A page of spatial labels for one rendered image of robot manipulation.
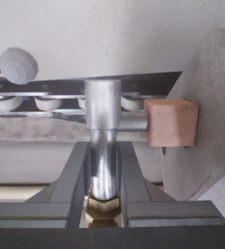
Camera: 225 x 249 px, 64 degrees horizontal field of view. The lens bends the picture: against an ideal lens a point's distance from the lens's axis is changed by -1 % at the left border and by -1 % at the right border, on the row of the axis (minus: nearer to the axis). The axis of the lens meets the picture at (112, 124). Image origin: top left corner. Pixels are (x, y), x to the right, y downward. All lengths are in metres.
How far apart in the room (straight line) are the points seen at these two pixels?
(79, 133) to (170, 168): 0.21
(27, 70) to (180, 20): 0.17
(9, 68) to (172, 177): 0.21
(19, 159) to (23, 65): 0.27
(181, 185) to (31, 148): 0.32
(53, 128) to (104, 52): 0.20
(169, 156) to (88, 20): 0.17
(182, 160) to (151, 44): 0.13
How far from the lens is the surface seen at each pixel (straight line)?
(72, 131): 0.37
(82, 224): 0.75
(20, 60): 0.23
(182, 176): 0.18
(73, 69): 0.23
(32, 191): 0.52
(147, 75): 0.27
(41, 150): 0.42
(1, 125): 0.41
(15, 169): 0.50
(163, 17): 0.22
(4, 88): 0.30
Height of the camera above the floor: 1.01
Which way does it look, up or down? 49 degrees down
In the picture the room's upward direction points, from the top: 178 degrees clockwise
